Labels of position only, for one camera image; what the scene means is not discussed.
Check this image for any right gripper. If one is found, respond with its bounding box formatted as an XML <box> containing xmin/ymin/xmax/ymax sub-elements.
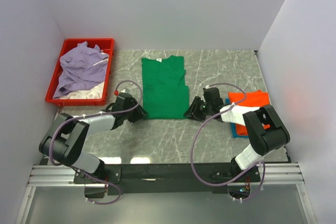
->
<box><xmin>183</xmin><ymin>97</ymin><xmax>213</xmax><ymax>122</ymax></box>

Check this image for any green t-shirt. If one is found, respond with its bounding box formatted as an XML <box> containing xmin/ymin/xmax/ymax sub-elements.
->
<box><xmin>141</xmin><ymin>56</ymin><xmax>189</xmax><ymax>120</ymax></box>

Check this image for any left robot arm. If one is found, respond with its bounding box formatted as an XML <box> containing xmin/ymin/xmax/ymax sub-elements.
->
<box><xmin>39</xmin><ymin>92</ymin><xmax>148</xmax><ymax>183</ymax></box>

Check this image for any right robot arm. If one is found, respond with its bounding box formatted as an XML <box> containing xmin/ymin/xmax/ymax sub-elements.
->
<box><xmin>184</xmin><ymin>87</ymin><xmax>290</xmax><ymax>182</ymax></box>

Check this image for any folded blue t-shirt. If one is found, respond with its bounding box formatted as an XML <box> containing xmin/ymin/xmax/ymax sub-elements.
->
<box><xmin>225</xmin><ymin>98</ymin><xmax>248</xmax><ymax>138</ymax></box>

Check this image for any folded orange t-shirt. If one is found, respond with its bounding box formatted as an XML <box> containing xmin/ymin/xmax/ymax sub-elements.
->
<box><xmin>227</xmin><ymin>89</ymin><xmax>271</xmax><ymax>136</ymax></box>

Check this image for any lavender t-shirt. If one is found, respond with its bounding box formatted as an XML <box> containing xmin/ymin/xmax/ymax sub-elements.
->
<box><xmin>53</xmin><ymin>40</ymin><xmax>110</xmax><ymax>99</ymax></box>

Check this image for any red plastic bin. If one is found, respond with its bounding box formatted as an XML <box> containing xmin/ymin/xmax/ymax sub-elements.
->
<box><xmin>45</xmin><ymin>38</ymin><xmax>114</xmax><ymax>106</ymax></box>

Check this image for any black base beam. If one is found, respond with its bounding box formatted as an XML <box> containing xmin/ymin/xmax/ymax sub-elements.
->
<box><xmin>73</xmin><ymin>163</ymin><xmax>265</xmax><ymax>199</ymax></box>

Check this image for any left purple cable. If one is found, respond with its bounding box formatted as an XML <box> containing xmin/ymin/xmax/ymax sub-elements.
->
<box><xmin>48</xmin><ymin>80</ymin><xmax>144</xmax><ymax>206</ymax></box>

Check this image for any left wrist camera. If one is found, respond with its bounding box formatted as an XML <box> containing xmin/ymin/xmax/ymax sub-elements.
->
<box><xmin>114</xmin><ymin>88</ymin><xmax>130</xmax><ymax>96</ymax></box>

